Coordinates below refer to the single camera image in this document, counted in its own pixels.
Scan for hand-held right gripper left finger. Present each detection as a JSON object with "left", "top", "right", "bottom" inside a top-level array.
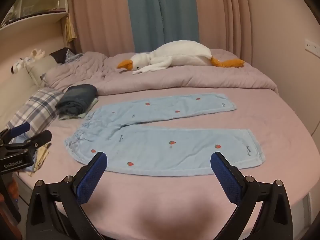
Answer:
[{"left": 25, "top": 151, "right": 108, "bottom": 240}]

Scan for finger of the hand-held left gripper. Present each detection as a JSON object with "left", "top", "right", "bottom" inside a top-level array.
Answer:
[
  {"left": 0, "top": 130, "right": 52, "bottom": 153},
  {"left": 0, "top": 122, "right": 31, "bottom": 141}
]

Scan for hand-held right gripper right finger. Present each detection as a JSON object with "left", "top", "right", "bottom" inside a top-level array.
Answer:
[{"left": 210, "top": 151, "right": 293, "bottom": 240}]

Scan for light blue strawberry pants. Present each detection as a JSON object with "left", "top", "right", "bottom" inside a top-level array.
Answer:
[{"left": 63, "top": 93, "right": 266, "bottom": 178}]

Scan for crumpled light blue cloth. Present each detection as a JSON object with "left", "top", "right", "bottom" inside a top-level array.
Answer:
[{"left": 11, "top": 132, "right": 34, "bottom": 144}]

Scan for yellow checked cloth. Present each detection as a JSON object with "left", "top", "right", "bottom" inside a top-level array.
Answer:
[{"left": 25, "top": 144, "right": 50, "bottom": 175}]

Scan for grey plaid pillow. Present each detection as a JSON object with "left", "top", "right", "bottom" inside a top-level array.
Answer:
[{"left": 6, "top": 88, "right": 65, "bottom": 140}]

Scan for beige padded headboard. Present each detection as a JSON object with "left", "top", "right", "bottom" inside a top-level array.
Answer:
[{"left": 0, "top": 22, "right": 78, "bottom": 127}]

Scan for folded dark blue jeans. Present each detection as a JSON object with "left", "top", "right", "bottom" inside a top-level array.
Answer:
[{"left": 55, "top": 84, "right": 98, "bottom": 115}]

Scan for folded light green cloth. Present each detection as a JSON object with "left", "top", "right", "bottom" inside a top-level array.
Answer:
[{"left": 59, "top": 97, "right": 99, "bottom": 120}]

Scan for beige pillow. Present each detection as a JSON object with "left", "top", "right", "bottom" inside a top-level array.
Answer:
[{"left": 26, "top": 55, "right": 60, "bottom": 87}]

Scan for white bunny plush toy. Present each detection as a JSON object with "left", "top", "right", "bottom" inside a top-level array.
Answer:
[{"left": 11, "top": 49, "right": 45, "bottom": 74}]

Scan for dark cloth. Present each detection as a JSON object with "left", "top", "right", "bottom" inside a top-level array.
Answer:
[{"left": 49, "top": 47, "right": 72, "bottom": 64}]

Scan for blue plaid shirt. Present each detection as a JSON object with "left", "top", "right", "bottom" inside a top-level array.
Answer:
[{"left": 64, "top": 49, "right": 84, "bottom": 64}]

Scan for pink quilt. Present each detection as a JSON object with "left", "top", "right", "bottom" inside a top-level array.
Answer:
[{"left": 45, "top": 49, "right": 279, "bottom": 97}]

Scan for yellow fringed cloth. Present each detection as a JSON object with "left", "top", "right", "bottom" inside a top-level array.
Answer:
[{"left": 64, "top": 15, "right": 76, "bottom": 42}]

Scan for white goose plush toy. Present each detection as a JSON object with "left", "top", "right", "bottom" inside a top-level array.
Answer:
[{"left": 117, "top": 40, "right": 245, "bottom": 75}]

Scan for pink curtain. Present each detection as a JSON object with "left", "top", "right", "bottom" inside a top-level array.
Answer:
[
  {"left": 192, "top": 0, "right": 253, "bottom": 58},
  {"left": 67, "top": 0, "right": 135, "bottom": 55}
]

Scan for teal curtain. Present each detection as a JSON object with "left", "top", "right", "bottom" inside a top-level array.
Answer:
[{"left": 125, "top": 0, "right": 200, "bottom": 53}]

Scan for white wall shelf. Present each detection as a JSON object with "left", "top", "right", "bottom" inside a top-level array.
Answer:
[{"left": 0, "top": 0, "right": 69, "bottom": 33}]

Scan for white wall socket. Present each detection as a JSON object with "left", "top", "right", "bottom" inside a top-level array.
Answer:
[{"left": 305, "top": 39, "right": 320, "bottom": 53}]

